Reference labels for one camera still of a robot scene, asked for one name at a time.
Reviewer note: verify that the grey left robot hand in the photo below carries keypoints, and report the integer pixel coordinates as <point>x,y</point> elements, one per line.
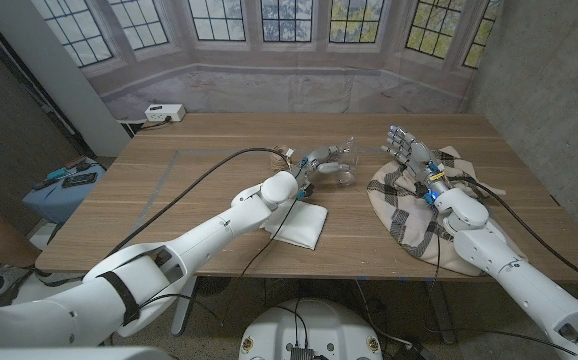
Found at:
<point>319,159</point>

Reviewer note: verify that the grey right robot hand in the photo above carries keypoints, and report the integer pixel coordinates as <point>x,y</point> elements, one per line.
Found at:
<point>419,157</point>

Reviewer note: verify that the clear plastic bottle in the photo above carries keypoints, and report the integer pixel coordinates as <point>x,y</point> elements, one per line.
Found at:
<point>351,156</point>

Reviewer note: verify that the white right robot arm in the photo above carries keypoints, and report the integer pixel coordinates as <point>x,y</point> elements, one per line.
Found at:
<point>494,250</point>

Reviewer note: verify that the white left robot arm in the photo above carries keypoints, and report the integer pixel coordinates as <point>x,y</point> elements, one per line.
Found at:
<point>209,235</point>

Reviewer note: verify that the beige plaid towel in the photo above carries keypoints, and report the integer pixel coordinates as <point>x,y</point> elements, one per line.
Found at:
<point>394,200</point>

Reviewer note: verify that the folded white cloth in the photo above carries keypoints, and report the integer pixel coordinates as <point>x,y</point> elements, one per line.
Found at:
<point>309,225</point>

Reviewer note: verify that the printed window backdrop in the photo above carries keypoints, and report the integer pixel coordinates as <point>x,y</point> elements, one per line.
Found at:
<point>289,90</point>

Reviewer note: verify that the grey tape line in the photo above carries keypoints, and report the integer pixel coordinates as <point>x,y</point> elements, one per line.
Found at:
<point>194,151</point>

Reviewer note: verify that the grey table leg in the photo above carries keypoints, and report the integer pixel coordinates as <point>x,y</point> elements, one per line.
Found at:
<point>184,310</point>
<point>439,310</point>

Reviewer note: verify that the white power strip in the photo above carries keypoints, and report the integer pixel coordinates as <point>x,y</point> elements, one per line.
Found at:
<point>164,112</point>

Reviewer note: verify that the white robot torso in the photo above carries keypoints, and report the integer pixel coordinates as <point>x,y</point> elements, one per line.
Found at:
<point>314,325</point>

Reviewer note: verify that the black phone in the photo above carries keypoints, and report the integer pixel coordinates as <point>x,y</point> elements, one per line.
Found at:
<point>79,180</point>

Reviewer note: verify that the blue stool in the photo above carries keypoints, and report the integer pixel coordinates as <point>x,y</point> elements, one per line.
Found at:
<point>54,200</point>

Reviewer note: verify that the white pillar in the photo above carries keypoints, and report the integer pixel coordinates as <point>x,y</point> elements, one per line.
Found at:
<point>59,75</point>

